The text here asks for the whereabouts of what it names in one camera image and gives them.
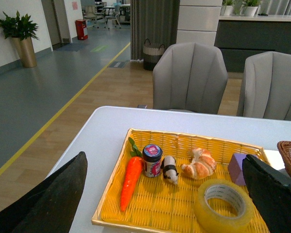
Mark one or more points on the purple foam cube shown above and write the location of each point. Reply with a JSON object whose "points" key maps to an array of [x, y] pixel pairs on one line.
{"points": [[235, 168]]}

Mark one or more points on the toy croissant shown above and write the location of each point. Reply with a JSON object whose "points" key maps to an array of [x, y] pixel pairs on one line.
{"points": [[201, 166]]}

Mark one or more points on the toy panda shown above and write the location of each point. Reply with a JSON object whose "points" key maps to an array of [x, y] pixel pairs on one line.
{"points": [[169, 169]]}

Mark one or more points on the potted plant gold pot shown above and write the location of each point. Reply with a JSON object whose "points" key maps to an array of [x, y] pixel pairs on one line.
{"points": [[21, 30]]}

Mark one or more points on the grey chair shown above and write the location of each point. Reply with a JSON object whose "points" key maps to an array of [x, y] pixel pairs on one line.
{"points": [[266, 87], [190, 77]]}

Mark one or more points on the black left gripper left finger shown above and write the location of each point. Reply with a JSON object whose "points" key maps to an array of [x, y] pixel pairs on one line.
{"points": [[50, 207]]}

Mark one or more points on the grey chair left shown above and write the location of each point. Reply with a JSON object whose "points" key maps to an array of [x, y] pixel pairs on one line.
{"points": [[190, 77]]}

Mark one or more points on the white potted plant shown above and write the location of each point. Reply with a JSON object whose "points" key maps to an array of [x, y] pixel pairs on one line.
{"points": [[249, 7], [227, 7]]}

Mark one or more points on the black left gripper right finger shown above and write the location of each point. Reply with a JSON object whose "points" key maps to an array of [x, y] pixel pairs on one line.
{"points": [[270, 191]]}

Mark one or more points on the office chairs and table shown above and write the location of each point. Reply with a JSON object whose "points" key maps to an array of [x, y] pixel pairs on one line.
{"points": [[100, 15]]}

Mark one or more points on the grey curtain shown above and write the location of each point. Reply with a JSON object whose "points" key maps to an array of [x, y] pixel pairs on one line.
{"points": [[156, 20]]}

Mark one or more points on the dark grey counter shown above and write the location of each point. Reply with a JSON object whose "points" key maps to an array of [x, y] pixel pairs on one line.
{"points": [[243, 37]]}

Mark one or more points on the striped laundry basket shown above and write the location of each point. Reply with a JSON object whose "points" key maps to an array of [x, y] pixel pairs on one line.
{"points": [[152, 53]]}

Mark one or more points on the white potted plant left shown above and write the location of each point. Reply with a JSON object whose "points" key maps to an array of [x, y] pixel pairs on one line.
{"points": [[227, 7]]}

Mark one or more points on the toy carrot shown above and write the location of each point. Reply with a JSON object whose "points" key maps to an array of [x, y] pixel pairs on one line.
{"points": [[133, 172]]}

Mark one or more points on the yellow wicker basket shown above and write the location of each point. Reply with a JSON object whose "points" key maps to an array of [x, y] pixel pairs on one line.
{"points": [[158, 206]]}

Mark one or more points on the grey chair right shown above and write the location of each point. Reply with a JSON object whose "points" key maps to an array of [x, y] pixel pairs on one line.
{"points": [[266, 87]]}

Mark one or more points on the yellow tape roll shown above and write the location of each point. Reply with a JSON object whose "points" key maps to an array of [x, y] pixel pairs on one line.
{"points": [[223, 207]]}

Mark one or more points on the white pillar cabinet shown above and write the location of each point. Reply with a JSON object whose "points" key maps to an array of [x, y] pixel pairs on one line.
{"points": [[198, 21]]}

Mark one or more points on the white potted plant right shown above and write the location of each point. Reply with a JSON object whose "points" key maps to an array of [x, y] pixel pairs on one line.
{"points": [[249, 7]]}

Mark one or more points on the small jar blue lid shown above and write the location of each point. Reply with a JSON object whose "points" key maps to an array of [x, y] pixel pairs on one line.
{"points": [[152, 155]]}

